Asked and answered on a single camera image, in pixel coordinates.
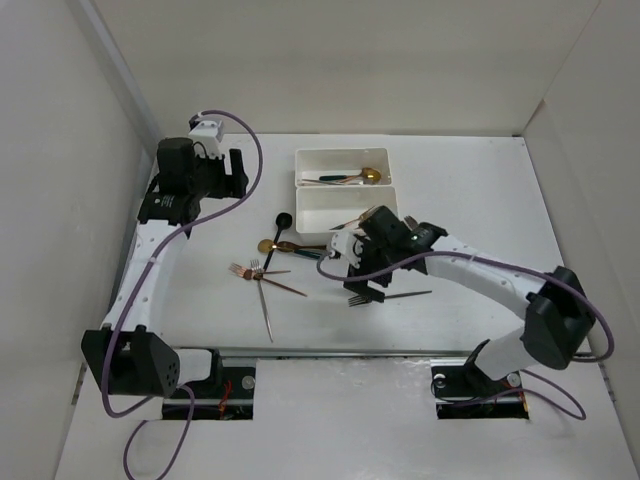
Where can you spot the aluminium rail left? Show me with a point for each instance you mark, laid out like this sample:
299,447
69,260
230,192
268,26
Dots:
144,287

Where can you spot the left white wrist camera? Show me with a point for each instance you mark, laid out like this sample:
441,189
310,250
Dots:
209,132

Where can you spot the brown spoon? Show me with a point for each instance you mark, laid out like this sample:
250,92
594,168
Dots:
287,245

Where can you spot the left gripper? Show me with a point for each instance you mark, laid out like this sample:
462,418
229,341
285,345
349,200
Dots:
229,184

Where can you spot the long silver fork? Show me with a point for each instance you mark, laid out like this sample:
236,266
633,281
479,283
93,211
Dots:
264,300

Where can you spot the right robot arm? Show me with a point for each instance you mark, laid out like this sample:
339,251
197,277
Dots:
556,320

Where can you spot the copper spoon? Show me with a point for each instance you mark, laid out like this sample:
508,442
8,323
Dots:
334,180

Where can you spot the rose gold fork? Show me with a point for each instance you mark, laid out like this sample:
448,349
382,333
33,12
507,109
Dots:
249,274

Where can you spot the brown fork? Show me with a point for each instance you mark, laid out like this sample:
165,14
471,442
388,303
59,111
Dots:
411,222

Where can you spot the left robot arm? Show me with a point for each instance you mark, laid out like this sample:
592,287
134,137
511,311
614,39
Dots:
127,354

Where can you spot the dark grey fork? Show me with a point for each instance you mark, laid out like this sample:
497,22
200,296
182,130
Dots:
359,300

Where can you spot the aluminium rail front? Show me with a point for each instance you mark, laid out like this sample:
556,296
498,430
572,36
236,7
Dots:
284,353

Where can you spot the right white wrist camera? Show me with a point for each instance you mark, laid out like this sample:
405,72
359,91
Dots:
347,245

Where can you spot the gold spoon green handle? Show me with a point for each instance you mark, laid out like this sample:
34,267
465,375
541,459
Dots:
368,175
312,252

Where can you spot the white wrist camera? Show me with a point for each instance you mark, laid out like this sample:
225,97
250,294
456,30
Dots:
209,132
347,245

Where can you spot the far white container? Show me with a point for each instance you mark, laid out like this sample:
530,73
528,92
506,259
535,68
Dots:
312,163

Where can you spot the near white container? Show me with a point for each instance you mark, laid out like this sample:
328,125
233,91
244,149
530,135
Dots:
319,209

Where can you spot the black spoon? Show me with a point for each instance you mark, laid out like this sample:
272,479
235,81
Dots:
283,222

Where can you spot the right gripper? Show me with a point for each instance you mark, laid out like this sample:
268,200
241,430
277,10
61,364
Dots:
362,288

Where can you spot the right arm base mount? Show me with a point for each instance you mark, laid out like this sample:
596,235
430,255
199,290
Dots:
463,394

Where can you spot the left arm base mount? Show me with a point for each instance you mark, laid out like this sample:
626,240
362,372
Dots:
223,387

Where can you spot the aluminium rail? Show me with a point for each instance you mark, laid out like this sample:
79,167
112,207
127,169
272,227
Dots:
144,287
284,353

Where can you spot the white container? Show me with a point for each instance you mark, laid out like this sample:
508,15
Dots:
319,209
312,163

